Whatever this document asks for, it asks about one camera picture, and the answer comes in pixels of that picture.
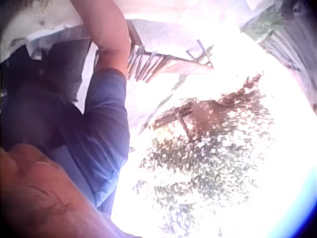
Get person's legs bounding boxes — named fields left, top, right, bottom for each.
left=0, top=39, right=93, bottom=103

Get corrugated metal sheet fence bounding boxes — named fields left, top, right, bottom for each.
left=257, top=0, right=317, bottom=100

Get white cloth sheet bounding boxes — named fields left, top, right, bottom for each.
left=0, top=0, right=86, bottom=61

